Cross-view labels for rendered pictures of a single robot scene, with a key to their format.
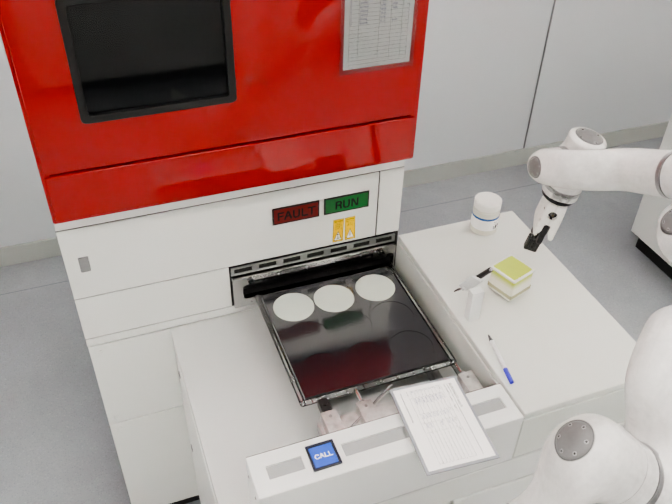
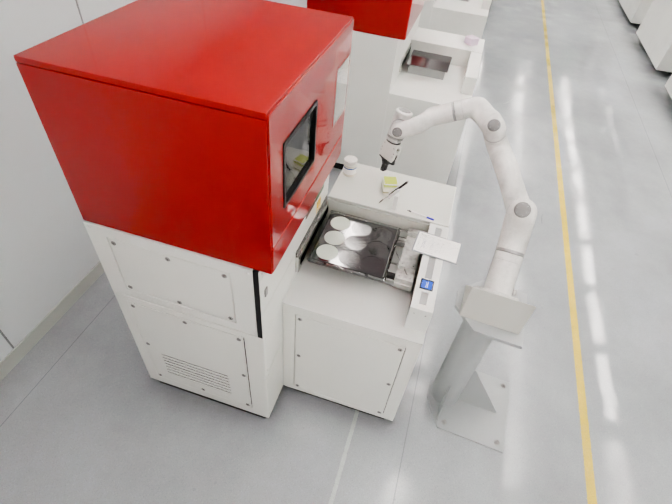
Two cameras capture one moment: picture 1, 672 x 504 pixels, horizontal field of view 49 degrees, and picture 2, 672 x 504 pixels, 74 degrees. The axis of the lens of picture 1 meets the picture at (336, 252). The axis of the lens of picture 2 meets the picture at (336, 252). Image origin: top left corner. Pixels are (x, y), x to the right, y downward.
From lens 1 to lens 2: 138 cm
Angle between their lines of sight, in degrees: 41
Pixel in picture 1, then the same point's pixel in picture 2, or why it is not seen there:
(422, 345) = (384, 231)
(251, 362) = (332, 287)
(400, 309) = (360, 224)
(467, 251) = (358, 185)
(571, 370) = (439, 204)
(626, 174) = (437, 118)
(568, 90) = not seen: hidden behind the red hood
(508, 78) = not seen: hidden behind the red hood
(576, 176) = (420, 128)
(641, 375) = (511, 181)
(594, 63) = not seen: hidden behind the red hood
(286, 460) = (420, 296)
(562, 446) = (521, 213)
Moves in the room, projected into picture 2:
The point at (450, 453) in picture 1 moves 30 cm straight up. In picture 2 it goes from (452, 253) to (471, 201)
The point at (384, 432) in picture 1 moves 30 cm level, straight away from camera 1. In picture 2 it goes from (427, 263) to (377, 228)
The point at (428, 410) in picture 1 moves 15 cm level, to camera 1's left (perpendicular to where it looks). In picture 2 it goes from (429, 246) to (412, 264)
